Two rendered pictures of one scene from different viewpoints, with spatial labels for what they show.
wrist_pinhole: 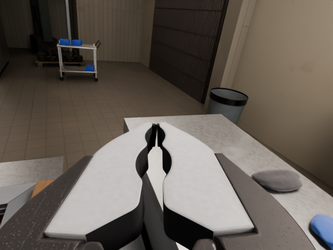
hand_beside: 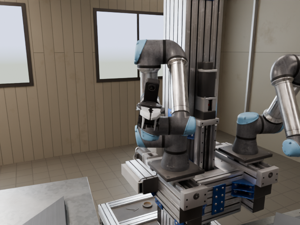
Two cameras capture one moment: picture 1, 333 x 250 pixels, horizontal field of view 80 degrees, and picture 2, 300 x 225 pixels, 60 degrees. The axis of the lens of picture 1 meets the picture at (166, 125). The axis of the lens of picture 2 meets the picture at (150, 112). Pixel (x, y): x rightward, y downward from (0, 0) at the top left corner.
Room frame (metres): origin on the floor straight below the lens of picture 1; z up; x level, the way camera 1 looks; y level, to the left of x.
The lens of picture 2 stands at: (0.82, 0.07, 1.63)
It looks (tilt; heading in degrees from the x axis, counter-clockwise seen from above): 13 degrees down; 185
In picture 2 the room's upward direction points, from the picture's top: straight up
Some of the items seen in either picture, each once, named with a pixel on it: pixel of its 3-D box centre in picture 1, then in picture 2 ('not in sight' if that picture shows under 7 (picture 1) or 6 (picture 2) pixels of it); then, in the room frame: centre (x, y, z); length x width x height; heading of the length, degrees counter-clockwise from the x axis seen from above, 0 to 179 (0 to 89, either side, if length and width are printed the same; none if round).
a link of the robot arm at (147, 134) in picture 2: not in sight; (154, 126); (-0.18, -0.01, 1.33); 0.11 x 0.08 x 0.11; 95
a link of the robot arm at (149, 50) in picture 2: not in sight; (149, 95); (-0.45, -0.05, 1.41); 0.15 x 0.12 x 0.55; 95
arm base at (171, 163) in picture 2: not in sight; (175, 156); (-0.46, 0.08, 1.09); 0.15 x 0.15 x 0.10
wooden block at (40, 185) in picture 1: (43, 197); not in sight; (0.50, 0.40, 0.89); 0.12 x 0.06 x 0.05; 20
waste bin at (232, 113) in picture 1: (223, 114); not in sight; (2.91, -0.85, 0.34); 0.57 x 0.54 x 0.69; 121
